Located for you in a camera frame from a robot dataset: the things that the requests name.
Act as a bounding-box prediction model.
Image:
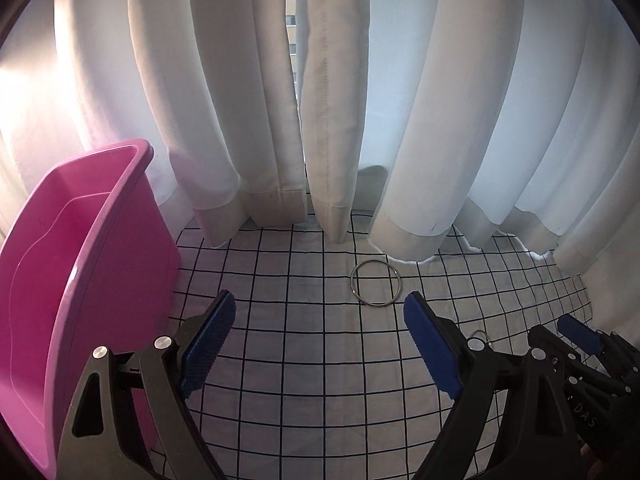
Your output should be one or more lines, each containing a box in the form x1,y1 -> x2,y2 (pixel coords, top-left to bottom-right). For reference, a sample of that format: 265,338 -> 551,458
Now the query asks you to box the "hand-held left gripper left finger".
57,290 -> 237,480

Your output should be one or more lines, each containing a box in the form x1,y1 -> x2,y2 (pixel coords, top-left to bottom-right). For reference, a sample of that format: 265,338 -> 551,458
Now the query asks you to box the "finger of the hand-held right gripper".
527,324 -> 588,376
556,314 -> 610,358

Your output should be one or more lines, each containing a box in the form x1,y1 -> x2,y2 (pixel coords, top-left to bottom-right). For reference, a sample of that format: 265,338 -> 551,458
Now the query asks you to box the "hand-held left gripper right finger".
403,291 -> 568,480

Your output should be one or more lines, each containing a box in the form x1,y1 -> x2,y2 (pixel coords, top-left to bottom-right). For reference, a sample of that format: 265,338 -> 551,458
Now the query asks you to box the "large silver bangle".
350,259 -> 402,306

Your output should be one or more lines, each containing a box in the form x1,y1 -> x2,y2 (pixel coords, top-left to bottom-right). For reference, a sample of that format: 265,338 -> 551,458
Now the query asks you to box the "pink plastic bin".
0,139 -> 182,480

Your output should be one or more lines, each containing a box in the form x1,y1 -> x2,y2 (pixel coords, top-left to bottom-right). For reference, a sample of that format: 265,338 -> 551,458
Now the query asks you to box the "black checked white tablecloth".
150,212 -> 601,480

